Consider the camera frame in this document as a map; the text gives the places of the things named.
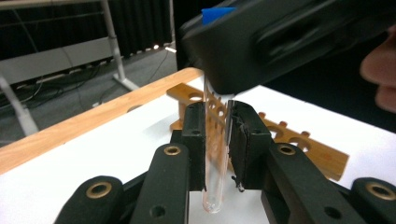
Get black floor cables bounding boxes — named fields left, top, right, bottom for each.
left=18, top=52, right=171, bottom=108

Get grey metal stand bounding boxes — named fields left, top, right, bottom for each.
left=0, top=0, right=178, bottom=137

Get blue-capped glass test tube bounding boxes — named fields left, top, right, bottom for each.
left=200, top=7, right=237, bottom=215

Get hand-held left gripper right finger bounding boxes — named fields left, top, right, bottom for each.
left=228, top=100, right=276, bottom=192

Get wooden test tube rack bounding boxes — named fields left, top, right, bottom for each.
left=166, top=82, right=349, bottom=182

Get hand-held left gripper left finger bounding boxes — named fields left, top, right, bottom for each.
left=170, top=102, right=207, bottom=191

